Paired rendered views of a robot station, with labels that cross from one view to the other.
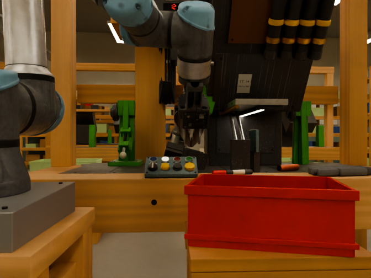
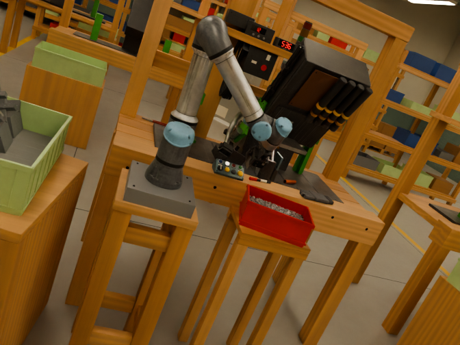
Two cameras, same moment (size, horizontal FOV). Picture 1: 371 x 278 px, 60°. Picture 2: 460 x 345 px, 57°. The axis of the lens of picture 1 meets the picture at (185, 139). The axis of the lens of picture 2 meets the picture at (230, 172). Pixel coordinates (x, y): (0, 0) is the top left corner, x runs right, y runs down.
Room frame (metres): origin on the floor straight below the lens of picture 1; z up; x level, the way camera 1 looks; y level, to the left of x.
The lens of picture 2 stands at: (-0.98, 0.58, 1.55)
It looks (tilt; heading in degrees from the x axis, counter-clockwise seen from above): 18 degrees down; 344
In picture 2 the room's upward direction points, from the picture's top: 22 degrees clockwise
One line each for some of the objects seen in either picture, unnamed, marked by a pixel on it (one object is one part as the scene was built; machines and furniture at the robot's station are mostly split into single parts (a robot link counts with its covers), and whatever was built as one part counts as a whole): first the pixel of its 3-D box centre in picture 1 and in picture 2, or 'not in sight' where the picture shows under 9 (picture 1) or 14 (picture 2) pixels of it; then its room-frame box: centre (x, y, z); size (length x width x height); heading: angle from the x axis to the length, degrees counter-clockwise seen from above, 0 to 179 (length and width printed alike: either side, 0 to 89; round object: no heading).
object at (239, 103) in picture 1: (246, 109); (280, 137); (1.15, -0.22, 1.11); 0.39 x 0.16 x 0.03; 2
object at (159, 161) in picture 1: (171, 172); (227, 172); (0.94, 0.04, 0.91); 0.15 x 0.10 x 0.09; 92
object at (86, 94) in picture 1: (209, 94); (254, 94); (1.62, -0.12, 1.23); 1.30 x 0.05 x 0.09; 92
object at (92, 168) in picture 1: (220, 169); (247, 163); (1.25, -0.14, 0.89); 1.10 x 0.42 x 0.02; 92
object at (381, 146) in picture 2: not in sight; (379, 136); (9.45, -5.96, 0.37); 1.20 x 0.81 x 0.74; 96
